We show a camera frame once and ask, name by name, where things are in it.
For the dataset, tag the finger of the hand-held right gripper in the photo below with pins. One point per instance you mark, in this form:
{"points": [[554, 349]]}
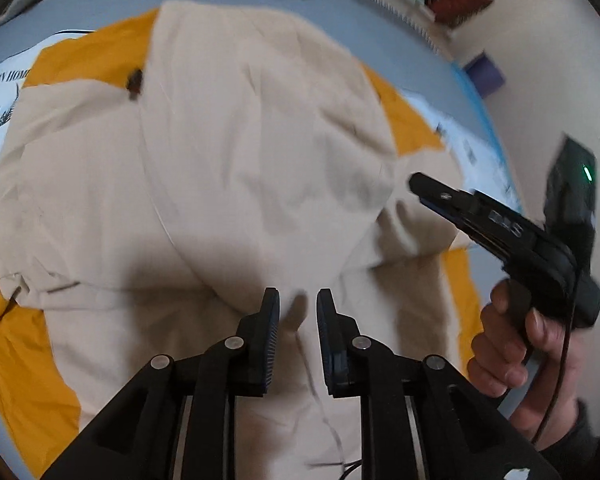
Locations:
{"points": [[470, 210]]}

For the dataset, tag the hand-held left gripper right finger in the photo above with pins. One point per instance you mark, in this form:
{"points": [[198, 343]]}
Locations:
{"points": [[330, 345]]}

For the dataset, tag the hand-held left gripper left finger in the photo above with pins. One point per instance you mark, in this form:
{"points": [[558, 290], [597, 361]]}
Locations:
{"points": [[270, 345]]}

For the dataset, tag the beige and yellow hooded jacket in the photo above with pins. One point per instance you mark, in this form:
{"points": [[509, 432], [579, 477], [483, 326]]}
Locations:
{"points": [[230, 160]]}

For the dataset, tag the person's right forearm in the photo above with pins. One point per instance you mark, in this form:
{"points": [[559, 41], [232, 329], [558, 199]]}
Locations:
{"points": [[575, 435]]}

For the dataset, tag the person's right hand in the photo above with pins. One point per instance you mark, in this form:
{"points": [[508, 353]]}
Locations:
{"points": [[500, 355]]}

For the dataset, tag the purple box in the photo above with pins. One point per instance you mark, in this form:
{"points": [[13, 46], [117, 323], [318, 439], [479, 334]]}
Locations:
{"points": [[485, 74]]}

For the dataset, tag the dark red pillow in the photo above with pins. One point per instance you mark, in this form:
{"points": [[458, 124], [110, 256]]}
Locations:
{"points": [[460, 0]]}

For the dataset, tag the yellow and white sheet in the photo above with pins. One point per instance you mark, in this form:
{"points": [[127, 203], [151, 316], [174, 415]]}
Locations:
{"points": [[280, 5]]}

